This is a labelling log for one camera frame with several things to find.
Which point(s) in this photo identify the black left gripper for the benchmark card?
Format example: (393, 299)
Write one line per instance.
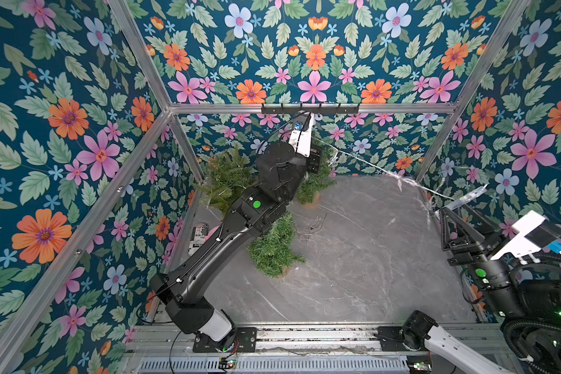
(314, 159)

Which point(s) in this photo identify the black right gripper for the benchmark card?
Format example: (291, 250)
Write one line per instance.
(463, 248)

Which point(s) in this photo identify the clear battery box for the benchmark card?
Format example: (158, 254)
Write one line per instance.
(476, 193)

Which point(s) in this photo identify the light green fern christmas tree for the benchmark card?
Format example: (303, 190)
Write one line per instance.
(227, 175)

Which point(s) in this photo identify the dark green tree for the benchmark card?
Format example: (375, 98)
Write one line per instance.
(311, 187)
(271, 253)

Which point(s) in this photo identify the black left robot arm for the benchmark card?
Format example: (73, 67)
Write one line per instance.
(281, 171)

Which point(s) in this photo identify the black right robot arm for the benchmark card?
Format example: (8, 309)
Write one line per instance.
(516, 278)

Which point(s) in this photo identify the black hook rail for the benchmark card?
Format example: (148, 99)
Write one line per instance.
(317, 109)

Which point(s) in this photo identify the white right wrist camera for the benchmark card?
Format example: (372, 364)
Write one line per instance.
(534, 232)

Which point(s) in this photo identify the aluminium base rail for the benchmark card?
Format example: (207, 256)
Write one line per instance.
(314, 348)

